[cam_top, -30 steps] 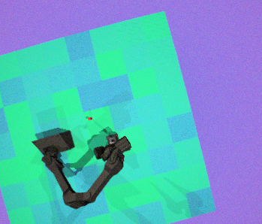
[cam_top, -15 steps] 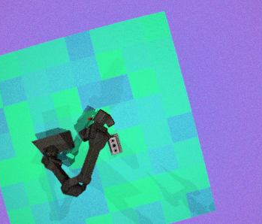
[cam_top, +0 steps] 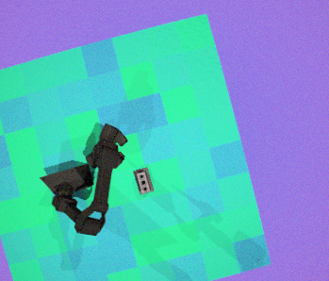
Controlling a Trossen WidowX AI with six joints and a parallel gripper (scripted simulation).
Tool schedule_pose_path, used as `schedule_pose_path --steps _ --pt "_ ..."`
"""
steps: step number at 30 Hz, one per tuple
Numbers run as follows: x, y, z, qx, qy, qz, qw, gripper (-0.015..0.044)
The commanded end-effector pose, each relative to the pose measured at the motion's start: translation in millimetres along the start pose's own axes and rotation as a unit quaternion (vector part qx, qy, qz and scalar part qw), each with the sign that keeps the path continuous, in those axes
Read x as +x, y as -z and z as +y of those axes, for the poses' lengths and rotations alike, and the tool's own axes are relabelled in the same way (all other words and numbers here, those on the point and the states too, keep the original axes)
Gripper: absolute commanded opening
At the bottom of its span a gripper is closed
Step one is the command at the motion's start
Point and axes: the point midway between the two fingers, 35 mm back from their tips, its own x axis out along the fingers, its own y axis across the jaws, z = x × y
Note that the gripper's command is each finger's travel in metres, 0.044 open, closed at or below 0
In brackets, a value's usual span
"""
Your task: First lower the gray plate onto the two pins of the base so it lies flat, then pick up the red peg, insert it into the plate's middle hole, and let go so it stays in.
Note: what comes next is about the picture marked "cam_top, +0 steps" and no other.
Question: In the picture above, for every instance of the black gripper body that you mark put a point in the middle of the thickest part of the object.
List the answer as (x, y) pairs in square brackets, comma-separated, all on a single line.
[(120, 139)]

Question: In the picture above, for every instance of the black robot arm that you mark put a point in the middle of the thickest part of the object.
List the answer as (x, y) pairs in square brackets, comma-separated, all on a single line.
[(107, 157)]

